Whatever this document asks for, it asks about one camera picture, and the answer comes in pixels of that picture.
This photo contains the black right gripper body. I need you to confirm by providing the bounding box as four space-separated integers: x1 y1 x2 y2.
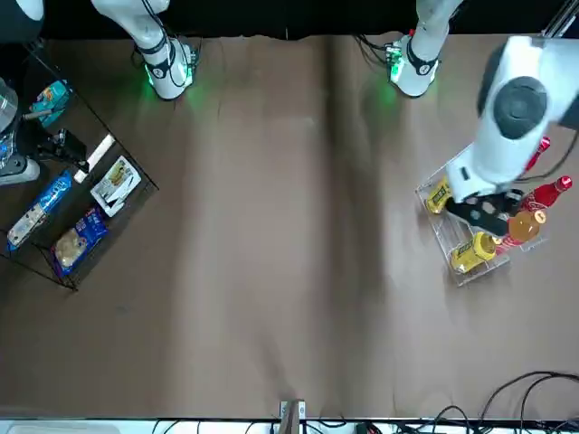
9 119 55 160

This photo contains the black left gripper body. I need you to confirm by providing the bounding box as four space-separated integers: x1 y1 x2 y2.
445 196 474 222

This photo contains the teal chips packet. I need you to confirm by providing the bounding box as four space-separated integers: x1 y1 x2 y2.
39 80 72 109
27 104 65 129

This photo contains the red cola bottle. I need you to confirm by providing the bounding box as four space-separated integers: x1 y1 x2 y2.
518 175 574 214

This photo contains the yellow drink bottle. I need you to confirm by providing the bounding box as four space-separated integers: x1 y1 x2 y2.
423 177 454 217
449 230 498 276

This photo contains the orange tea bottle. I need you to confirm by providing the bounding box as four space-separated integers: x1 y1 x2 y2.
494 209 548 258

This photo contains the white yellow snack box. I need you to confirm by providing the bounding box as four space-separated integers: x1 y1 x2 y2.
89 155 142 219

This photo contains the long blue cookie packet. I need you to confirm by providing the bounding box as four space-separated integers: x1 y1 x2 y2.
5 170 74 253

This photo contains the blue cookie bag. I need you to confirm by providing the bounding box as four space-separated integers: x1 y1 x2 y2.
50 206 110 278

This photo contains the black cable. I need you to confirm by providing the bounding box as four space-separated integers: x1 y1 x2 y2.
479 370 579 434
519 128 579 182

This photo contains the black wire basket shelf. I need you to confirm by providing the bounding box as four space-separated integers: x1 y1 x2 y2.
0 42 160 292

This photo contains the aluminium frame strut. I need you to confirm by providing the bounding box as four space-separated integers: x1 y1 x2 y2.
539 0 579 41

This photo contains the aluminium profile post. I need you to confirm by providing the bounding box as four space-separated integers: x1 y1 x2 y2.
279 399 306 434

